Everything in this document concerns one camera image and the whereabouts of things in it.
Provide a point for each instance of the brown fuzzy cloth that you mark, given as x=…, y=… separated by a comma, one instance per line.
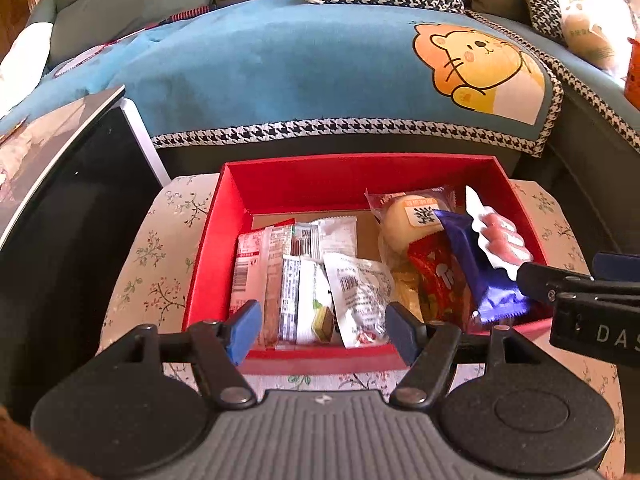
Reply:
x=30, y=452

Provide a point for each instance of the red white snack packet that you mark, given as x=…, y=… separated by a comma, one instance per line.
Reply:
x=250, y=270

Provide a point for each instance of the black flat screen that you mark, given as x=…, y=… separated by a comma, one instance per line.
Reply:
x=65, y=210

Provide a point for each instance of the floral tablecloth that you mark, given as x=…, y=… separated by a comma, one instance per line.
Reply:
x=150, y=260

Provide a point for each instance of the red cardboard box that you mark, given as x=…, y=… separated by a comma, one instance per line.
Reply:
x=300, y=185

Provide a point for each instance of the small red snack packet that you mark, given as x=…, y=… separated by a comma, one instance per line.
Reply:
x=440, y=280

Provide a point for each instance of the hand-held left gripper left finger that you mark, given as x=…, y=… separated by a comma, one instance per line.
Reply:
x=242, y=332

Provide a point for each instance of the brown striped snack packet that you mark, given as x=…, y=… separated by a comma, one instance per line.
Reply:
x=306, y=242

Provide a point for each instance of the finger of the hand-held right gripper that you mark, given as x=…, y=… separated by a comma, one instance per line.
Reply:
x=617, y=266
x=545, y=280

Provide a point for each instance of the bun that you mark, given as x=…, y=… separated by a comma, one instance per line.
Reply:
x=405, y=220

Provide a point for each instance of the white cloth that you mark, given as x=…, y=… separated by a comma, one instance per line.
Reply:
x=22, y=65

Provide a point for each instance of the purple snack packet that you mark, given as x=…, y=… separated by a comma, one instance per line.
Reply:
x=480, y=270

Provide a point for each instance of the white crinkled snack packet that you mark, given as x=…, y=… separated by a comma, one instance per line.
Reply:
x=360, y=295

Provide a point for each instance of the white barcode snack packet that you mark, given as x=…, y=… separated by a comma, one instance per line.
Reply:
x=337, y=235

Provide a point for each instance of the blue houndstooth-trimmed sofa cover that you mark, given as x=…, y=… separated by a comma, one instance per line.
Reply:
x=595, y=95

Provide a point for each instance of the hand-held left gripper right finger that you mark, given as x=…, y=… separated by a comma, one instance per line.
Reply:
x=402, y=332

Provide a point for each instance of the orange plastic basket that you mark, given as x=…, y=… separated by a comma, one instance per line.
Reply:
x=632, y=70

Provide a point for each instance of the blue lion sofa blanket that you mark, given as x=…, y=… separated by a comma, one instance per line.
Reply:
x=300, y=70

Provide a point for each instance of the red striped cloth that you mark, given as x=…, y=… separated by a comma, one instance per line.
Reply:
x=180, y=16

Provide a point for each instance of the white plastic bag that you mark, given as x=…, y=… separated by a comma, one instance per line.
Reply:
x=590, y=20

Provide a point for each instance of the white wafer packet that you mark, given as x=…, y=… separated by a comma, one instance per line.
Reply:
x=307, y=300

